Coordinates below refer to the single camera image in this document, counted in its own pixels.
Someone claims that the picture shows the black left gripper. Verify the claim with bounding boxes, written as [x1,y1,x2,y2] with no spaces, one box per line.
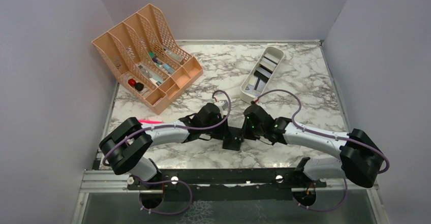
[201,114,232,140]

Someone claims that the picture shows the black leather card holder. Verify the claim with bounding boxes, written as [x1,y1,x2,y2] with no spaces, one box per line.
[222,126,244,151]

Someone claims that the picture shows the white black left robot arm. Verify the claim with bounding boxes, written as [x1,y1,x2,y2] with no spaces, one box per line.
[99,101,231,189]

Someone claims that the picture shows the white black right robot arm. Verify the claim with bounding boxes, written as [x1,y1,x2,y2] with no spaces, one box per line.
[243,104,384,188]

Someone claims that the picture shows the cream oblong plastic tray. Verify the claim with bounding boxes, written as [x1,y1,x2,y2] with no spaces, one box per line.
[239,46,285,103]

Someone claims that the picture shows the pink rectangular bar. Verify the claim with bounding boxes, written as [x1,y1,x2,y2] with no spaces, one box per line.
[138,119,164,124]

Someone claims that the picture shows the teal pens in organizer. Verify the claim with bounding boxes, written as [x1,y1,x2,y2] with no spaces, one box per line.
[148,52,175,75]

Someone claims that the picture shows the black round item in organizer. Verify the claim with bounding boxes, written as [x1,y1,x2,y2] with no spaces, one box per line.
[134,82,145,92]

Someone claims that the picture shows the grey device in organizer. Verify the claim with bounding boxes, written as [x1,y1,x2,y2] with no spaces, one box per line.
[163,46,184,65]

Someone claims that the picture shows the red round item in organizer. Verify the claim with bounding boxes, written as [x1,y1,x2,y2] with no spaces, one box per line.
[128,79,136,87]

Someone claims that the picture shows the peach plastic file organizer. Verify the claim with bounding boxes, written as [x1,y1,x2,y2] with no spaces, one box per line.
[92,4,203,114]

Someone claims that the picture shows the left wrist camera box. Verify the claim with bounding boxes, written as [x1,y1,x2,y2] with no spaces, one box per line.
[215,100,229,110]

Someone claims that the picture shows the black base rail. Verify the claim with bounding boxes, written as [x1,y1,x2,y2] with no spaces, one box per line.
[127,168,326,202]

